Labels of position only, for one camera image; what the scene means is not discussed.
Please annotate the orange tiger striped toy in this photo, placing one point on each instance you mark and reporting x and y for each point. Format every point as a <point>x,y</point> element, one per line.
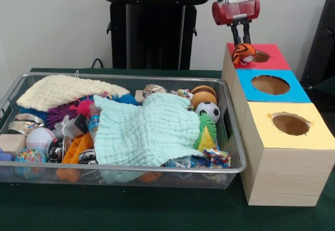
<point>243,53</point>

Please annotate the cream yellow cloth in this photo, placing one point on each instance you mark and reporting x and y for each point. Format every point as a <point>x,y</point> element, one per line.
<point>63,90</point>

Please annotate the small soccer ball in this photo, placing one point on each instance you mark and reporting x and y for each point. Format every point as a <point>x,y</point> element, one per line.
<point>208,112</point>

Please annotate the mint green cloth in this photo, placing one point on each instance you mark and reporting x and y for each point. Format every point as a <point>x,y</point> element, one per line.
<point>146,131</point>

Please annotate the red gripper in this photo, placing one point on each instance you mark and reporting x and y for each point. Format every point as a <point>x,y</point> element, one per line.
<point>235,11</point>

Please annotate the white baseball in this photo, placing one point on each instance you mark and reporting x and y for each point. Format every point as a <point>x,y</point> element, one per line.
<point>39,139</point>

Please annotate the clear mesh bin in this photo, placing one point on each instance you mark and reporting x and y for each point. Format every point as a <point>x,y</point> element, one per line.
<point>157,177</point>

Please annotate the plain wooden block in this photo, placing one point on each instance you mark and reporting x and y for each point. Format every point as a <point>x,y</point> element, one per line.
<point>11,144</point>

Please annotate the colourful speckled ball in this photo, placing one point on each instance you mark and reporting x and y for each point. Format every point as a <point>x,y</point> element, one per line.
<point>30,157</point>

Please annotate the wooden box with three holes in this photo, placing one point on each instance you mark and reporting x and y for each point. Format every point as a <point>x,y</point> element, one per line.
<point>282,163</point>

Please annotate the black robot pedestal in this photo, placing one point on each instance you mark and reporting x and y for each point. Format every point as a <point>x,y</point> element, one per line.
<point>152,37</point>

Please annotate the green spiky ball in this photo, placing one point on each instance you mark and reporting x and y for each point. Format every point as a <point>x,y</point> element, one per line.
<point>207,121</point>

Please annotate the colourful crinkled packet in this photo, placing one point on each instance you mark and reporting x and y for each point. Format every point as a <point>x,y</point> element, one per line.
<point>217,158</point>

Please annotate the orange plastic toy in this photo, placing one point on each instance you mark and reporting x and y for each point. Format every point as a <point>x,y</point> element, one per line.
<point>73,155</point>

